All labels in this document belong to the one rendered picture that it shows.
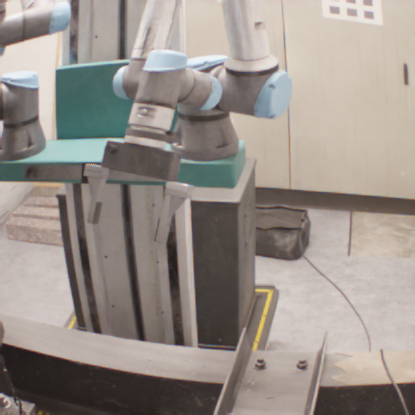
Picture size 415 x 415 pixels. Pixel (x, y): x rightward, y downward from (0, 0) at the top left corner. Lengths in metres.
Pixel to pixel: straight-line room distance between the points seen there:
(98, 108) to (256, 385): 0.79
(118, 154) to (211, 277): 0.92
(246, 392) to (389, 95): 2.42
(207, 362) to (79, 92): 0.74
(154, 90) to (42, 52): 3.08
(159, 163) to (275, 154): 2.60
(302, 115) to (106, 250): 1.91
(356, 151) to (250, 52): 2.36
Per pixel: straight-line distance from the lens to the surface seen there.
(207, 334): 2.21
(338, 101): 3.66
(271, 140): 3.76
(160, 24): 1.39
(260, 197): 3.99
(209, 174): 1.57
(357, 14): 3.55
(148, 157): 1.22
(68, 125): 1.81
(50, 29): 1.29
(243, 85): 1.45
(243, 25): 1.41
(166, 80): 1.22
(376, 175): 3.79
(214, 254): 2.06
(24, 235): 3.79
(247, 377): 1.56
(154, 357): 1.65
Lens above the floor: 1.63
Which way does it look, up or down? 25 degrees down
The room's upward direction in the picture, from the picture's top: 2 degrees counter-clockwise
